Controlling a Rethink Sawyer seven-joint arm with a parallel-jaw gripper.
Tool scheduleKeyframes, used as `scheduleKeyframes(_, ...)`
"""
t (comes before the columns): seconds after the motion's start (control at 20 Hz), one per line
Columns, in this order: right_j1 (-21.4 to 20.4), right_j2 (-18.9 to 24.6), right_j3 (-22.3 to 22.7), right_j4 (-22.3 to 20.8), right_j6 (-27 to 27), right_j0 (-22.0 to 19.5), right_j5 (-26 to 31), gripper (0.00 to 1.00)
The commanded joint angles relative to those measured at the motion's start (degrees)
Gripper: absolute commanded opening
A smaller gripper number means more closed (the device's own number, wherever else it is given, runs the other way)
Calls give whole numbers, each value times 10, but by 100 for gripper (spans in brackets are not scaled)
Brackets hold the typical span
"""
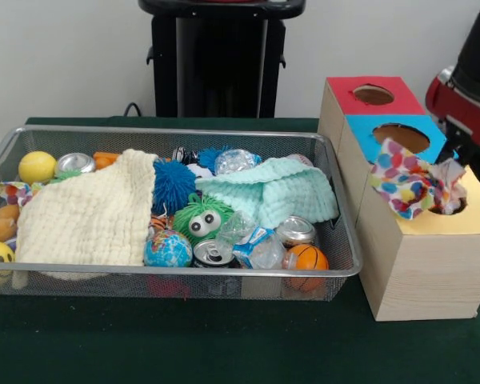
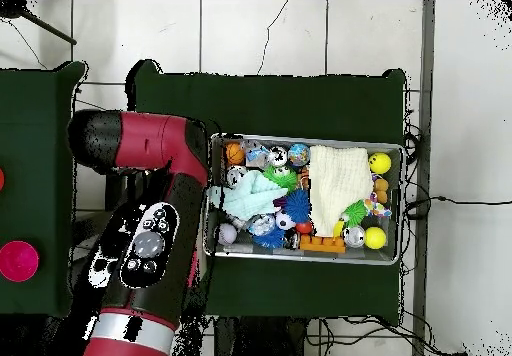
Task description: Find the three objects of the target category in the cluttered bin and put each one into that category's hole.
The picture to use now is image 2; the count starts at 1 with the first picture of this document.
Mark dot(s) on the silver can with open top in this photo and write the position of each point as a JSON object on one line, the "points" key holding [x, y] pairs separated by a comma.
{"points": [[278, 156]]}

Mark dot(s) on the side table with green cloth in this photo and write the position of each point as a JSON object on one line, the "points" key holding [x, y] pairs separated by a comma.
{"points": [[32, 212]]}

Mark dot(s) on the blue spiky ball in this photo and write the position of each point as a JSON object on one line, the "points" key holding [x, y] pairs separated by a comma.
{"points": [[270, 239], [299, 205]]}

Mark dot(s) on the cream yellow cloth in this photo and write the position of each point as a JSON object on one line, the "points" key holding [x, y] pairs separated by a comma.
{"points": [[336, 188]]}

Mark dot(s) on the plain yellow ball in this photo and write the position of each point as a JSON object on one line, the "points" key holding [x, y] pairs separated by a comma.
{"points": [[375, 238]]}

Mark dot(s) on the yellow smiley ball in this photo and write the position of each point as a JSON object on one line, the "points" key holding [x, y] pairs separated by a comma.
{"points": [[379, 163]]}

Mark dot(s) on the orange plush toy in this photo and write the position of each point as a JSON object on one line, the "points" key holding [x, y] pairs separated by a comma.
{"points": [[381, 188]]}

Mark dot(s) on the globe print ball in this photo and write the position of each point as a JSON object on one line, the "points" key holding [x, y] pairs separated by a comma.
{"points": [[299, 154]]}

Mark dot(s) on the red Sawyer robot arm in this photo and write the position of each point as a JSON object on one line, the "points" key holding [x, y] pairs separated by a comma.
{"points": [[160, 144]]}

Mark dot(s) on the mint green cloth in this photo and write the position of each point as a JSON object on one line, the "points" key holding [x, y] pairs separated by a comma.
{"points": [[252, 196]]}

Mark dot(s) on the black tripod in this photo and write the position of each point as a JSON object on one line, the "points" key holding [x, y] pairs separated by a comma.
{"points": [[12, 9]]}

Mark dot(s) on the small white ball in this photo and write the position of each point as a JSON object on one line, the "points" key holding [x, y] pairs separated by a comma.
{"points": [[227, 234]]}

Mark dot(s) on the green spiky ball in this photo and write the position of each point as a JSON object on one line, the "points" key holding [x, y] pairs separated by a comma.
{"points": [[356, 212]]}

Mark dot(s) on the small orange basketball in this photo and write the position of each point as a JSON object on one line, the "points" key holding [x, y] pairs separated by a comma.
{"points": [[234, 153]]}

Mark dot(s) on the small soccer ball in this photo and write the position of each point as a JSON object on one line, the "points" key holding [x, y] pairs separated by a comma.
{"points": [[285, 221]]}

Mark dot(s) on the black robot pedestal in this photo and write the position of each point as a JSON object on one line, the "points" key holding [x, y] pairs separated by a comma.
{"points": [[264, 340]]}

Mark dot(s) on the pink disc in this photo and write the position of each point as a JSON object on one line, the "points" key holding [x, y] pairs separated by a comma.
{"points": [[18, 262]]}

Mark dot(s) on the green fuzzy toy with eyes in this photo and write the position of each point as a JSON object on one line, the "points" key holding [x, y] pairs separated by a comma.
{"points": [[282, 178]]}

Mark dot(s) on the red disc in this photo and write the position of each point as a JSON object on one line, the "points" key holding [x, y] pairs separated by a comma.
{"points": [[2, 179]]}

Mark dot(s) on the clear mesh bin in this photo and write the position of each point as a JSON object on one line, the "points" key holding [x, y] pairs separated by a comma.
{"points": [[392, 252]]}

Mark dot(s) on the orange toy brick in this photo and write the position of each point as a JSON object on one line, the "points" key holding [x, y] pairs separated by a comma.
{"points": [[322, 245]]}

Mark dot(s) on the small red ball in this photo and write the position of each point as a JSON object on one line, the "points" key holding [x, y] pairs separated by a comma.
{"points": [[305, 227]]}

